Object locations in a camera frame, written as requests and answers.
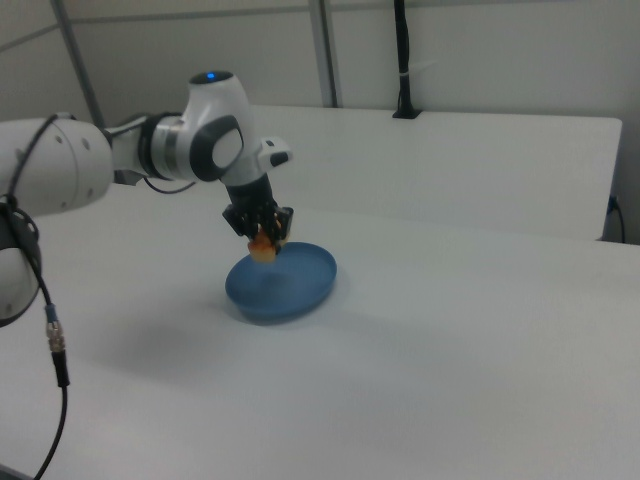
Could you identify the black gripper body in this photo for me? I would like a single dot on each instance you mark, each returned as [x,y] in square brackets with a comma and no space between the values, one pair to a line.
[250,197]

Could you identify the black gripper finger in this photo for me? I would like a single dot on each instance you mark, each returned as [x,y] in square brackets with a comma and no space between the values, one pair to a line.
[284,220]
[241,222]

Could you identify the golden brown bread roll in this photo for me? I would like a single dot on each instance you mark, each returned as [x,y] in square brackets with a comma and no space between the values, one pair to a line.
[262,252]

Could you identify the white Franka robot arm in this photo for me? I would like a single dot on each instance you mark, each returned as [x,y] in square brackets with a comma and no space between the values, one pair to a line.
[215,110]

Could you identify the round blue plate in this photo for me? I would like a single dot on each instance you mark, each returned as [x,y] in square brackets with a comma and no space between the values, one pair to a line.
[290,295]

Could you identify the grey metal partition post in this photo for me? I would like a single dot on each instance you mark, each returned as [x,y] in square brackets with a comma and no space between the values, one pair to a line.
[327,50]
[75,45]

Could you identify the black clamped camera pole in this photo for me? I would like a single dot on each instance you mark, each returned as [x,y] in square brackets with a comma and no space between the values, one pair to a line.
[402,50]

